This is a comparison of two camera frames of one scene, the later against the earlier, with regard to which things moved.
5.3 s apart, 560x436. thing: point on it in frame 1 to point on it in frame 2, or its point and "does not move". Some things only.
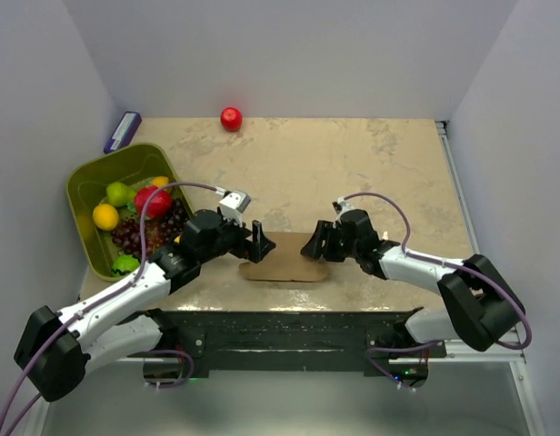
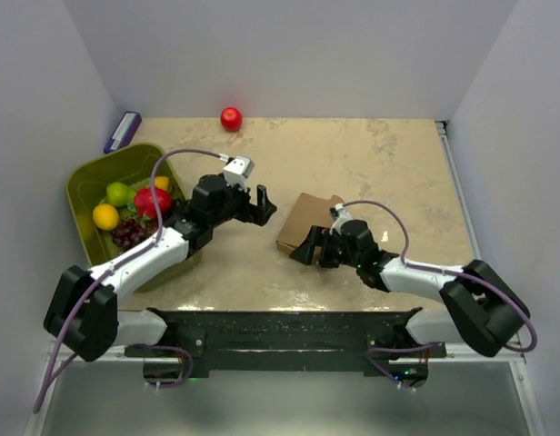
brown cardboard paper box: x=285 y=262 to x=307 y=211
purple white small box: x=125 y=132 does not move
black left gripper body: x=235 y=243 to x=238 y=205
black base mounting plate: x=300 y=344 does not move
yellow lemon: x=105 y=217 does not move
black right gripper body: x=335 y=242 does not move
